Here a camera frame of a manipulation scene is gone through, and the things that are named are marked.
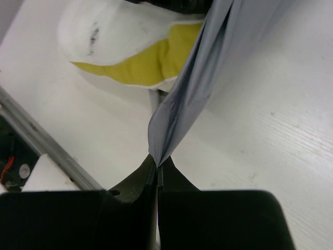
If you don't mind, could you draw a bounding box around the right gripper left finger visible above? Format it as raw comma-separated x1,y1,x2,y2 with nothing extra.
1,156,157,249

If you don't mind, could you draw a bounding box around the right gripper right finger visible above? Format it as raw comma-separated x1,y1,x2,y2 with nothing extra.
157,158,295,249

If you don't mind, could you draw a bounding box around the white pillow yellow edge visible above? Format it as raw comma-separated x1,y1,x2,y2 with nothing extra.
57,1,204,92

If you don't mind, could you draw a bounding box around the grey pillowcase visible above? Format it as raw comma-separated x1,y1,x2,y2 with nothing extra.
148,1,332,166

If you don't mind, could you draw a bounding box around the metal rail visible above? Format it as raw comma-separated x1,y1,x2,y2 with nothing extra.
1,87,103,190

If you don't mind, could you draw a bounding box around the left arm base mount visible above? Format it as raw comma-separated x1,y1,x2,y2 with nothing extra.
1,117,39,192

